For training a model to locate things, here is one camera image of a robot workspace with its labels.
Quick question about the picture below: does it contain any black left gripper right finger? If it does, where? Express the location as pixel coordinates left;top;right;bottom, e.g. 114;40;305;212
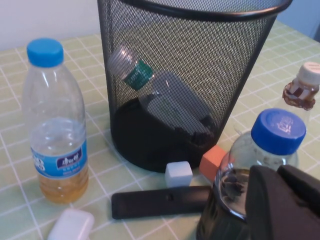
277;164;320;214

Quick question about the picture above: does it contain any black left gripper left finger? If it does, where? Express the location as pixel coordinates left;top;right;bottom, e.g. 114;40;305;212
246;164;320;240

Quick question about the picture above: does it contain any brown-labelled bottle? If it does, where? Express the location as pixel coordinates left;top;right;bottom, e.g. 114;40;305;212
274;61;320;126

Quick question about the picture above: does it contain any clear bottle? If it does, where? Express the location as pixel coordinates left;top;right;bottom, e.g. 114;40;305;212
107;44;218;151

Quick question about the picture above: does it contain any black mesh wastebasket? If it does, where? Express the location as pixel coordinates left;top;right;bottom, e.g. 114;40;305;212
96;0;293;174

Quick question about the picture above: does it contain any blue-capped bottle, dark liquid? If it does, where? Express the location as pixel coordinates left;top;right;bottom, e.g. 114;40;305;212
196;107;307;240

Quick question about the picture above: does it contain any orange cube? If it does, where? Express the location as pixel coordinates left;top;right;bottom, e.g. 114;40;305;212
199;145;232;181

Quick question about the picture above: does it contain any white cube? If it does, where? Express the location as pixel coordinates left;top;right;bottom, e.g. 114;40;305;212
164;161;193;188

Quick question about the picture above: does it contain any flat black remote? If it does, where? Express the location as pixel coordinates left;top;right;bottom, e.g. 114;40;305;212
111;185;213;220

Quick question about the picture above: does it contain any white earbuds case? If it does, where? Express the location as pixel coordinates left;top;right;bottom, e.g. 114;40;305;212
47;208;95;240

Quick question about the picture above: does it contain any light-blue-capped bottle, yellow liquid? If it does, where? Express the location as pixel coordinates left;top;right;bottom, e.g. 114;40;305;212
21;37;90;205

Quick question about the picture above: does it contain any green checked tablecloth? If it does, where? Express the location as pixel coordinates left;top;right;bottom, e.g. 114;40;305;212
0;21;320;240

